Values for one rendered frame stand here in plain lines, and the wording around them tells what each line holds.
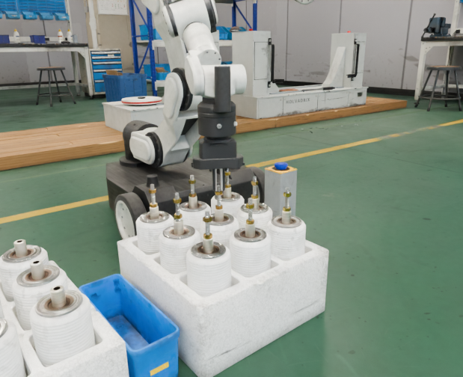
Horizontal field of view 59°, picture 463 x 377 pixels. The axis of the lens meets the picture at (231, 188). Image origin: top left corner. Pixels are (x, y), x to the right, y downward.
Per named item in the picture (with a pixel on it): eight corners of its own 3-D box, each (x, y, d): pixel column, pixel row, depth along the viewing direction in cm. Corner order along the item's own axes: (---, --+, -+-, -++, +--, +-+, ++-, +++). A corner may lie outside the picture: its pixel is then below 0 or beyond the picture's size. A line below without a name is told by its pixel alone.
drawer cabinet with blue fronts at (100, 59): (83, 96, 641) (77, 48, 619) (112, 93, 667) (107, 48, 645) (95, 99, 596) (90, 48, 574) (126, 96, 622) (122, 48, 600)
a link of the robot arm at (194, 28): (191, 75, 101) (176, 37, 114) (230, 62, 102) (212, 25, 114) (179, 36, 93) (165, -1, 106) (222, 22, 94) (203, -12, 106)
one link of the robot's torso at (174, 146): (133, 146, 170) (166, 61, 134) (176, 140, 181) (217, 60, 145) (147, 178, 165) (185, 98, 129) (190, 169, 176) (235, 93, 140)
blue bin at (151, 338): (82, 329, 103) (75, 287, 99) (123, 312, 109) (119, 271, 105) (138, 405, 80) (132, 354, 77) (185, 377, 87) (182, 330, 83)
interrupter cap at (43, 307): (29, 304, 70) (28, 300, 70) (73, 288, 75) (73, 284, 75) (43, 325, 65) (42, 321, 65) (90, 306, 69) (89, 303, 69)
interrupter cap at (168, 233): (167, 243, 92) (167, 240, 92) (159, 230, 98) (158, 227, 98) (200, 236, 95) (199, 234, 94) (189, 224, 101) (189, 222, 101)
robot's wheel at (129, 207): (117, 239, 151) (111, 188, 144) (129, 235, 154) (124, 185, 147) (139, 260, 136) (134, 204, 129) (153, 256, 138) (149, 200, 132)
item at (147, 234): (171, 267, 117) (167, 208, 111) (182, 283, 109) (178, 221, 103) (138, 275, 113) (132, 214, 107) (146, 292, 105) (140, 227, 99)
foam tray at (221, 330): (123, 299, 114) (116, 241, 109) (232, 256, 137) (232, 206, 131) (203, 383, 85) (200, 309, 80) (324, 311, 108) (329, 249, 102)
